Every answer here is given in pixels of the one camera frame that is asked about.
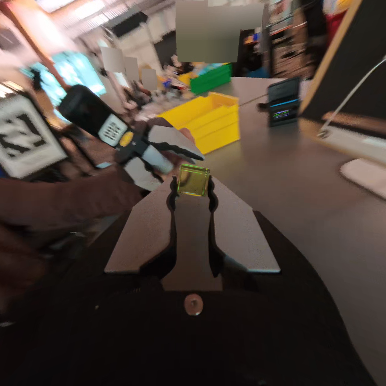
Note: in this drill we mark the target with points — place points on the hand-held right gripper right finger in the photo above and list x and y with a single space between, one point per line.
244 238

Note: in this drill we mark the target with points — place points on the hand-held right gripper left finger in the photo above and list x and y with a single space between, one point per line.
144 235

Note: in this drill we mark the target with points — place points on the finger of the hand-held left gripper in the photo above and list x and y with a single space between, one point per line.
140 173
170 137

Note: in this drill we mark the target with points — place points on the green glass cube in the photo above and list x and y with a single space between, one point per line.
193 181

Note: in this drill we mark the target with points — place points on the person's left forearm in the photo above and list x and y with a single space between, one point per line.
60 202

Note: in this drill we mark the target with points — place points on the yellow plastic bin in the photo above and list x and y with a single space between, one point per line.
211 123

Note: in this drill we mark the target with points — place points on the framed black white marker board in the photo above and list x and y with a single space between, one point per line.
24 135

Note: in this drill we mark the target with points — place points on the green plastic bin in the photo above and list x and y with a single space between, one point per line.
211 80

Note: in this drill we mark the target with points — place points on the small black handheld device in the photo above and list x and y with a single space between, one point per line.
283 102

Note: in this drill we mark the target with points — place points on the white stand base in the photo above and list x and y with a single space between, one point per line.
365 176

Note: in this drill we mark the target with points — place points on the computer monitor with stand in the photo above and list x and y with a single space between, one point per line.
346 60

